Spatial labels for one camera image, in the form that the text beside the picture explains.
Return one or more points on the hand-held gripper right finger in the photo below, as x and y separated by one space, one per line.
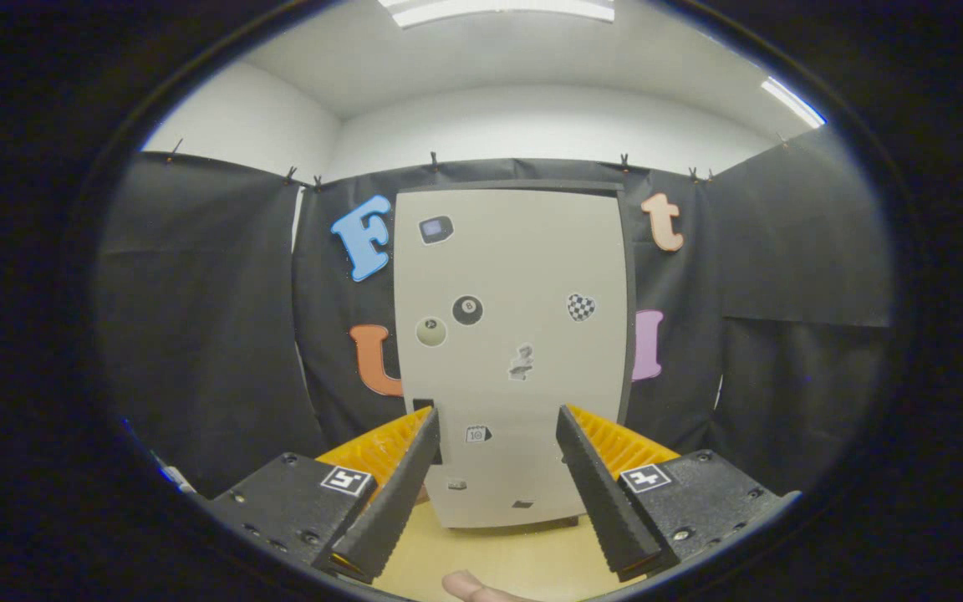
603 502

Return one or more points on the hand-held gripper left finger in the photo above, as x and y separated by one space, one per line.
394 502

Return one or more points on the dark grey shoe cabinet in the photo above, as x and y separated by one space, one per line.
630 276

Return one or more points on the beige shoe cabinet door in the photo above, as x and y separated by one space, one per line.
523 267

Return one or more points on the blue and white clutter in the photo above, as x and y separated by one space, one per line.
170 478

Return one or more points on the black backdrop cloth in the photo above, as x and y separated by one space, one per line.
197 293

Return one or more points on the narrow ceiling light strip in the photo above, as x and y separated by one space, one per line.
792 102

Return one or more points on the long ceiling light panel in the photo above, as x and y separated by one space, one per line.
498 11

